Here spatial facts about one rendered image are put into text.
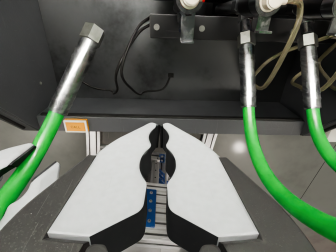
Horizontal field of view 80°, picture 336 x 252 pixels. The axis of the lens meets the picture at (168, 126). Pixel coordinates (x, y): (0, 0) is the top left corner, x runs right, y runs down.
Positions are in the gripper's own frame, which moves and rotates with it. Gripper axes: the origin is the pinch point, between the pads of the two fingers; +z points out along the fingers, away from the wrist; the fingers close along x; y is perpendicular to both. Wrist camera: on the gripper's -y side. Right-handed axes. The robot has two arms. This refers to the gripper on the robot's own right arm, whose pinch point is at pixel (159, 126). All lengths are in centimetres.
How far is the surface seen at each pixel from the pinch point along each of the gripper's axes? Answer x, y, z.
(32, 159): -10.9, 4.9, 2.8
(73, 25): -21.2, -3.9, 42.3
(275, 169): 100, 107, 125
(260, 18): 10.2, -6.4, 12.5
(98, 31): -6.4, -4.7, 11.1
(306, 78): 17.9, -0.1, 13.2
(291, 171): 115, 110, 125
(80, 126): -18.2, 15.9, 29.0
